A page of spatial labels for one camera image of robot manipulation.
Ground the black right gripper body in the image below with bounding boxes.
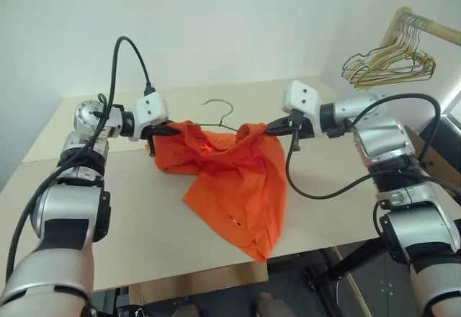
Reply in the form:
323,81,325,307
287,110,315,151

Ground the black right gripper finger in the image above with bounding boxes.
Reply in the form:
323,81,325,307
267,117,293,133
268,125,295,138

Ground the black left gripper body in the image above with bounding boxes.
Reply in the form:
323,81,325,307
146,119,174,158

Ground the green wire hanger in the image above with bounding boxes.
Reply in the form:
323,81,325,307
187,99,249,135

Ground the orange cloth garment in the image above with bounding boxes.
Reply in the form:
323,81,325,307
145,120,288,263

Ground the brown cardboard box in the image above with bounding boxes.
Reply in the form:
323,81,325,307
403,125,461,205

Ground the wooden clothes rack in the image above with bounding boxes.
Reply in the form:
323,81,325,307
381,6,461,48

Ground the wooden slat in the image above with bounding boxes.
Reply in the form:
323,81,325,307
344,276,372,317

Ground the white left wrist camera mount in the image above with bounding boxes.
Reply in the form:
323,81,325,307
129,91,169,141

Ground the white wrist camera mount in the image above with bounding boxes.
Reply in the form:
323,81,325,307
129,91,169,141
282,80,323,138

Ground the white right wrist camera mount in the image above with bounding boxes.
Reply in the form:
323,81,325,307
282,80,323,138

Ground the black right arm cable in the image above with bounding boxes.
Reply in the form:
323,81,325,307
285,93,442,200

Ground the bunch of gold wire hangers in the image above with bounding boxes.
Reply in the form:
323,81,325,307
347,16,437,90

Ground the black metal table frame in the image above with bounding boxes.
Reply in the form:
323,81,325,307
266,243,393,282

